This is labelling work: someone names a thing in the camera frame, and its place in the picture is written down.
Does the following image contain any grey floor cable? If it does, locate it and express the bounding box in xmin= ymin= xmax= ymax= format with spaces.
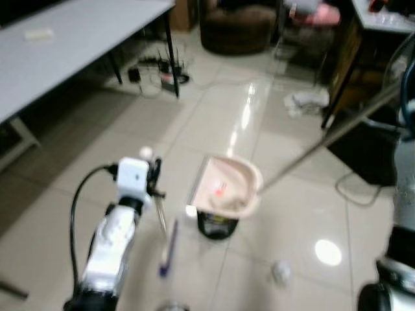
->
xmin=335 ymin=171 xmax=385 ymax=209

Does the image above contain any black box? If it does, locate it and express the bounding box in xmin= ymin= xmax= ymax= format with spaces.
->
xmin=326 ymin=104 xmax=415 ymax=187

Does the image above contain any thin broom with purple bristles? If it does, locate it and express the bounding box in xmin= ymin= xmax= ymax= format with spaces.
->
xmin=139 ymin=146 xmax=180 ymax=279

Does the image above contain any brown round pouf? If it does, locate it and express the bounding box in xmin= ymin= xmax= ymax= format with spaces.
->
xmin=199 ymin=0 xmax=279 ymax=56

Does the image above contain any grey table with black legs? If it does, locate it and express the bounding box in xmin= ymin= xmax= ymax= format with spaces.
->
xmin=0 ymin=0 xmax=182 ymax=170

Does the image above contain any white crumpled paper ball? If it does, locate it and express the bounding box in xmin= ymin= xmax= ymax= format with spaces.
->
xmin=270 ymin=260 xmax=293 ymax=286

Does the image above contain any beige long-handled dustpan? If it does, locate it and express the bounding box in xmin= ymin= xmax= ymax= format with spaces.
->
xmin=192 ymin=83 xmax=404 ymax=218

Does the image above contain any black router with cables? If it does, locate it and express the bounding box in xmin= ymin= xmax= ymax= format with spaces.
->
xmin=126 ymin=54 xmax=193 ymax=87

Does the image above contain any pink soft object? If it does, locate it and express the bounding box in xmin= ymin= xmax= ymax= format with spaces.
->
xmin=290 ymin=0 xmax=342 ymax=27

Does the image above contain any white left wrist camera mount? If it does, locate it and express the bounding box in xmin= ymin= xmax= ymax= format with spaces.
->
xmin=117 ymin=157 xmax=152 ymax=199

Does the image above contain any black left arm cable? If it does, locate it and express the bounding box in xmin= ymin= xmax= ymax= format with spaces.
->
xmin=69 ymin=165 xmax=121 ymax=287

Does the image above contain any black container with label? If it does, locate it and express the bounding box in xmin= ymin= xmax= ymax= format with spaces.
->
xmin=197 ymin=211 xmax=240 ymax=241

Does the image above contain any white crumpled cloth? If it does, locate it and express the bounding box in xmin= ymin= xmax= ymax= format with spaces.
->
xmin=284 ymin=89 xmax=331 ymax=119

